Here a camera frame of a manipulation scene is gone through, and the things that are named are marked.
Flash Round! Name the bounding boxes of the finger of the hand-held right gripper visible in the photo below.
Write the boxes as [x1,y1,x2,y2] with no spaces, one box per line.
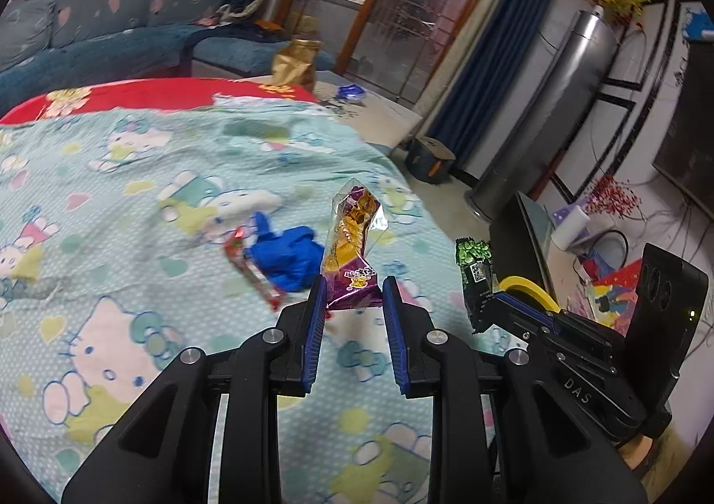
[482,292,554,342]

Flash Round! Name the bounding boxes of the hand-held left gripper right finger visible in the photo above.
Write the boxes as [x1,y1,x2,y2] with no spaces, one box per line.
[381,275,648,504]

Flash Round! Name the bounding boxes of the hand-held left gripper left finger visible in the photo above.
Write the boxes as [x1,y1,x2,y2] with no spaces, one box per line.
[61,275,329,504]

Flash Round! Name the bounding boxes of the green black snack packet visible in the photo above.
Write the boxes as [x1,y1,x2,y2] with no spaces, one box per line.
[454,237,498,336]

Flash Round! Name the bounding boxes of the purple clear snack packet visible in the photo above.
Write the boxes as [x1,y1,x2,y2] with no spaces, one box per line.
[320,177,390,312]

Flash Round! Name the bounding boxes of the black glass cabinet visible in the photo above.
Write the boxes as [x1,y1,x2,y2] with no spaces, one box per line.
[489,190,560,296]

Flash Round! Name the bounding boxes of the colourful painting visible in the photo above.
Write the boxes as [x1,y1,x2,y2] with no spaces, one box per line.
[585,257,643,327]

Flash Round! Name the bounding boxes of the blue glove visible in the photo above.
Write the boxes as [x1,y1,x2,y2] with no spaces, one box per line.
[245,211,325,293]

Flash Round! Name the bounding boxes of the red white wrapper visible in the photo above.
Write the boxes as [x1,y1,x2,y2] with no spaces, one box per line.
[222,226,283,311]

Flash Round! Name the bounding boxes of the white tissue roll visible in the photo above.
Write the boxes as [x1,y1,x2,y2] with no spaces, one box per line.
[551,208,592,252]

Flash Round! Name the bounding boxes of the purple box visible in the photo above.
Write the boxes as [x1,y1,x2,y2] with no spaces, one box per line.
[549,201,588,227]

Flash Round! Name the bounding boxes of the red berry branches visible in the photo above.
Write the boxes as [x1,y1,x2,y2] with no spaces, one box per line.
[582,174,643,218]

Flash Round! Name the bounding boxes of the black orange box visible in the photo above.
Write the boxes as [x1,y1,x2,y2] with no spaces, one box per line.
[405,135,456,185]

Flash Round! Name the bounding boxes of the silver tower air conditioner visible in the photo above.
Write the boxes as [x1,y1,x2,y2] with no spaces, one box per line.
[465,6,615,229]

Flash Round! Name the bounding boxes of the long blue curtain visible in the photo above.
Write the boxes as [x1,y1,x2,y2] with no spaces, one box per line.
[427,0,571,182]

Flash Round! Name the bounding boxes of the brown paper bag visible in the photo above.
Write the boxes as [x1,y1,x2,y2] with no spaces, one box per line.
[271,37,325,87]

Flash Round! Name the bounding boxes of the red blanket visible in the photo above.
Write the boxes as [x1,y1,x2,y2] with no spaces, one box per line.
[0,76,320,126]

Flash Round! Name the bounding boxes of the wooden glass sliding door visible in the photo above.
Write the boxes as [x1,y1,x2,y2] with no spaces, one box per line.
[283,0,510,104]

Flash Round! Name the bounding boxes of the blue heart print sofa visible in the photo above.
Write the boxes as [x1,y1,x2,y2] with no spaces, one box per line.
[0,0,336,113]

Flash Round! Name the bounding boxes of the black cable loop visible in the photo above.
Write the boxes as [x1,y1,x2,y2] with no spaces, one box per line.
[585,229,629,266]

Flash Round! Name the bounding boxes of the black wall television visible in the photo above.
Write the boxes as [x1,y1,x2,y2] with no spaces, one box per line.
[652,40,714,199]

